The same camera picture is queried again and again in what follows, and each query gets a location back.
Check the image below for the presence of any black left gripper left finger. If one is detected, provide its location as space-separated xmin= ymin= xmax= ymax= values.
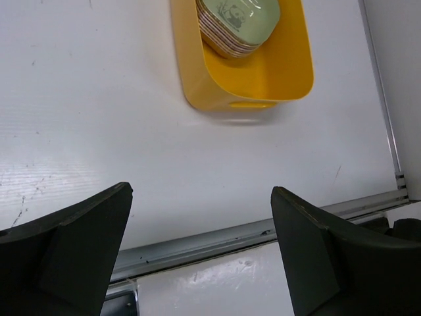
xmin=1 ymin=182 xmax=133 ymax=315

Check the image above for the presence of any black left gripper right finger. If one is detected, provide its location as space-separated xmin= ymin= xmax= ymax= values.
xmin=271 ymin=187 xmax=420 ymax=315

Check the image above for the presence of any yellow panda plate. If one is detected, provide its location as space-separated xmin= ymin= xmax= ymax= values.
xmin=197 ymin=8 xmax=261 ymax=59

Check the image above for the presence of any yellow plastic bin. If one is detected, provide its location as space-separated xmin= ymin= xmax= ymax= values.
xmin=170 ymin=1 xmax=314 ymax=111

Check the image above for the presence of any green panda plate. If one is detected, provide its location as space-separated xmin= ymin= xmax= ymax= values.
xmin=196 ymin=1 xmax=281 ymax=47

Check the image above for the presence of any aluminium front rail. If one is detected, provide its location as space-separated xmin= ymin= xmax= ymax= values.
xmin=107 ymin=188 xmax=410 ymax=296

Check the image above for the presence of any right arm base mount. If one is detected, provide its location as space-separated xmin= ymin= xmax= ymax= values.
xmin=359 ymin=217 xmax=421 ymax=242

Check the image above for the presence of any aluminium side rail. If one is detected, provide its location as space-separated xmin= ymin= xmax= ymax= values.
xmin=358 ymin=0 xmax=407 ymax=190

